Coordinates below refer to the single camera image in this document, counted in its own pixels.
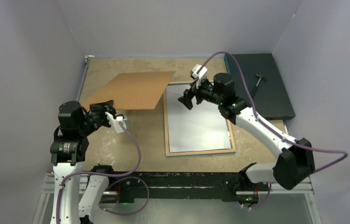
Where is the brown backing board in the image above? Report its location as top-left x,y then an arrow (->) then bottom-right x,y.
81,71 -> 175,110

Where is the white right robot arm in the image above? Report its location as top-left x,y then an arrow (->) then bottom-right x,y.
191,72 -> 315,190

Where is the claw hammer with grey handle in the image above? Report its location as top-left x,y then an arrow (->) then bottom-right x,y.
250,74 -> 267,98

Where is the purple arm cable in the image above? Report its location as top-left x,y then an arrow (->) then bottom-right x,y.
55,120 -> 150,224
198,51 -> 348,211

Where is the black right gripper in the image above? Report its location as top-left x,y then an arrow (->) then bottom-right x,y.
178,76 -> 223,111

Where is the dark grey flat box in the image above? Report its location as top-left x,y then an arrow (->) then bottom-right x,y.
224,53 -> 295,120

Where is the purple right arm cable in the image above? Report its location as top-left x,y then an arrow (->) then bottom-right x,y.
198,51 -> 348,211

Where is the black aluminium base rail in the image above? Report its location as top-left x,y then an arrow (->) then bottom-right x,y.
42,167 -> 314,205

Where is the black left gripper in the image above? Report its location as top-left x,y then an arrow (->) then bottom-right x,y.
79,98 -> 116,135

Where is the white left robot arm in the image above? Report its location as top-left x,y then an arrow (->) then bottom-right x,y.
50,99 -> 142,224

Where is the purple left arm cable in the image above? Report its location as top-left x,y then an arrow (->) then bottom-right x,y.
55,120 -> 150,224

